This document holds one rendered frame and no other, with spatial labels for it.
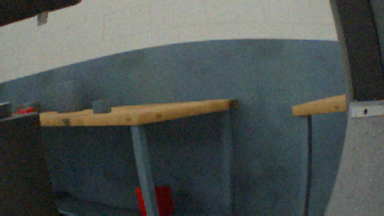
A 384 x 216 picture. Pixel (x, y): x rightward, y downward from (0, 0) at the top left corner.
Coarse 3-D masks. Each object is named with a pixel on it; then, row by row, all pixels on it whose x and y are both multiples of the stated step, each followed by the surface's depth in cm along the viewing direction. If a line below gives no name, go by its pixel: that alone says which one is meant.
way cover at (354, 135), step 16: (352, 112) 87; (368, 112) 85; (352, 128) 87; (368, 128) 85; (352, 144) 86; (368, 144) 84; (352, 160) 85; (368, 160) 83; (336, 176) 86; (352, 176) 84; (368, 176) 82; (336, 192) 85; (352, 192) 83; (368, 192) 81; (336, 208) 84; (352, 208) 82; (368, 208) 80
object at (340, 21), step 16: (336, 0) 87; (352, 0) 85; (368, 0) 84; (336, 16) 88; (352, 16) 86; (368, 16) 84; (336, 32) 92; (352, 32) 86; (368, 32) 84; (352, 48) 87; (368, 48) 85; (352, 64) 87; (368, 64) 85; (352, 80) 87; (368, 80) 86; (352, 96) 88; (368, 96) 86
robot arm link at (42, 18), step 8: (40, 0) 41; (48, 0) 41; (56, 0) 42; (64, 0) 42; (72, 0) 43; (80, 0) 43; (32, 8) 41; (40, 8) 42; (48, 8) 42; (56, 8) 43; (32, 16) 43; (40, 16) 43; (40, 24) 43
